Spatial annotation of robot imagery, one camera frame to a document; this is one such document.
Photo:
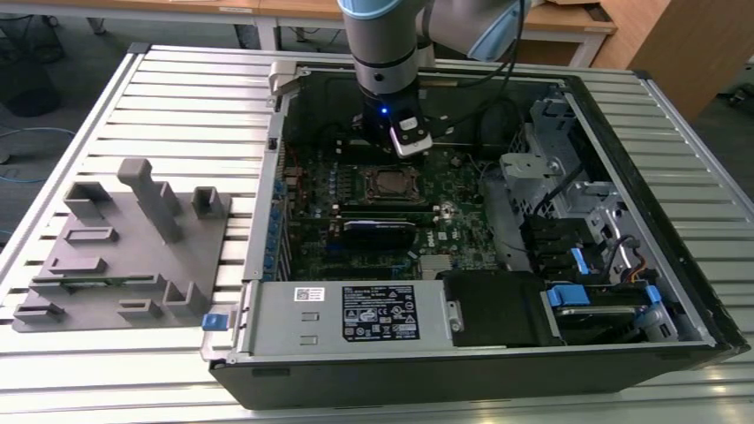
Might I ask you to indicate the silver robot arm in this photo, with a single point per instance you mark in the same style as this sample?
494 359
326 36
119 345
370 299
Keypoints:
384 44

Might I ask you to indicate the grey plastic case latch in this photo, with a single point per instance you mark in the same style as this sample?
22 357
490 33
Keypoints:
282 77

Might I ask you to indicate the black graphics card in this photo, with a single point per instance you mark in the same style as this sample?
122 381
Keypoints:
380 238

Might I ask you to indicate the green motherboard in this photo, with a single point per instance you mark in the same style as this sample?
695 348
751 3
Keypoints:
465 221

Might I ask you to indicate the perforated metal drive cage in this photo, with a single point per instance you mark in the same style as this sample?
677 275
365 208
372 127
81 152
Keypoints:
525 194

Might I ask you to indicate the silver finned heatsink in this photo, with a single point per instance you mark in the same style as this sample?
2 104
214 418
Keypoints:
436 262

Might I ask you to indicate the black fan shroud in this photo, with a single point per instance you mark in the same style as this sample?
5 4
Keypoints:
554 238

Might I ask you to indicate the blue plastic tab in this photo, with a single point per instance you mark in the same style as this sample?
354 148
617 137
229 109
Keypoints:
580 261

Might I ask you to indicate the silver power supply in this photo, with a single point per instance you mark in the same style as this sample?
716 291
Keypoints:
277 329

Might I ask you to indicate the hard disk in blue carrier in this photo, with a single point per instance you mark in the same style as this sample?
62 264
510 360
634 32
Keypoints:
569 295

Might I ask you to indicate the grey parts rack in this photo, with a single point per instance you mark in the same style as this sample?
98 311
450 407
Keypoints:
130 265

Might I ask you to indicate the blue case latch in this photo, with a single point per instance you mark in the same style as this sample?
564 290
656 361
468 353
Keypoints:
214 322

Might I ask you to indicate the wooden cabinet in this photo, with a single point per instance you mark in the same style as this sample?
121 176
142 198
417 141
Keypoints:
684 48

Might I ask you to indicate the black round bin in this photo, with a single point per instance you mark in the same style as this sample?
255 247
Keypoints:
33 101

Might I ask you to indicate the green RAM stick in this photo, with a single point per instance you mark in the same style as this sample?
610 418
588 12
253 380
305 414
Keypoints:
94 282

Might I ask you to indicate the black PC case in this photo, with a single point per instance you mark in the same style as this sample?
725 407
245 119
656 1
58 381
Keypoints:
413 384

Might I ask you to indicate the black chair base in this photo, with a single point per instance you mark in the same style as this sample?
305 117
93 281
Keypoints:
744 96

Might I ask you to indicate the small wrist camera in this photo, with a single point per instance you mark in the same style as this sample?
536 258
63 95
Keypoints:
360 122

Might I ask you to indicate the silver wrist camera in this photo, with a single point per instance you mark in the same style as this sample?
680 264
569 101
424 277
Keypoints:
413 139

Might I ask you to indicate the silver metal bracket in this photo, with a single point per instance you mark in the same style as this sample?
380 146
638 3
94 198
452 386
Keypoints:
525 165

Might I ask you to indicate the wooden desk white frame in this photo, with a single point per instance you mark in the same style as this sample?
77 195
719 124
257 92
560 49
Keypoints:
177 5
574 26

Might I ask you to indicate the black plastic duct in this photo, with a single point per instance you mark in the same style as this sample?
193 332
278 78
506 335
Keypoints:
501 309

